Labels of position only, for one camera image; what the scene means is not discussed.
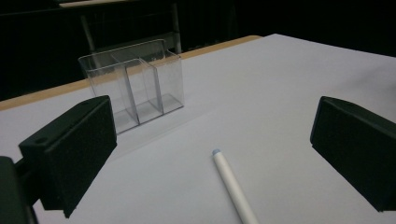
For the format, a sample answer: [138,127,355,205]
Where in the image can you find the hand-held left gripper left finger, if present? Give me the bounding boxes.
[18,94,119,219]

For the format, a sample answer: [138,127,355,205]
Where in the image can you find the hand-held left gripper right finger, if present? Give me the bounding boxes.
[309,95,396,213]

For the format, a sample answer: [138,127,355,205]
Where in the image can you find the white pen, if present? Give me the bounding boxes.
[211,148,260,224]

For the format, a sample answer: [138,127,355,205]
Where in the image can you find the clear acrylic organizer box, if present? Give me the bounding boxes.
[78,38,185,135]

